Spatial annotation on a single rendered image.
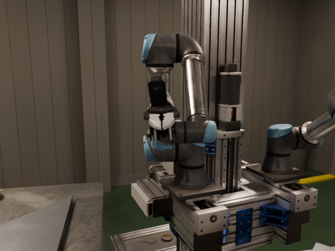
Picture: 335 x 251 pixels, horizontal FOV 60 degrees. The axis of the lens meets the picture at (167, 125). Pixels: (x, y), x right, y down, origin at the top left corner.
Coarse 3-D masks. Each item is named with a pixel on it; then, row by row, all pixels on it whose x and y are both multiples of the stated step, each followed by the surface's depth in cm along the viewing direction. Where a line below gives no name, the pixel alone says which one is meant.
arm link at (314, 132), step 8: (328, 112) 125; (320, 120) 130; (328, 120) 125; (296, 128) 144; (304, 128) 141; (312, 128) 135; (320, 128) 130; (328, 128) 127; (304, 136) 140; (312, 136) 137; (320, 136) 135; (304, 144) 143; (312, 144) 141; (320, 144) 145
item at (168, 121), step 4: (164, 116) 70; (168, 116) 70; (172, 116) 69; (164, 120) 67; (168, 120) 67; (172, 120) 68; (164, 124) 65; (168, 124) 66; (172, 124) 68; (164, 128) 65; (168, 128) 68
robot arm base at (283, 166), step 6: (270, 156) 145; (276, 156) 143; (282, 156) 142; (288, 156) 143; (264, 162) 148; (270, 162) 144; (276, 162) 143; (282, 162) 142; (288, 162) 143; (264, 168) 147; (270, 168) 144; (276, 168) 143; (282, 168) 141; (288, 168) 142; (282, 174) 142
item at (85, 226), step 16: (16, 192) 118; (32, 192) 118; (48, 192) 118; (64, 192) 118; (80, 192) 118; (96, 192) 118; (0, 208) 104; (16, 208) 104; (32, 208) 104; (80, 208) 104; (96, 208) 104; (0, 224) 93; (80, 224) 93; (96, 224) 93; (64, 240) 84; (80, 240) 84; (96, 240) 84
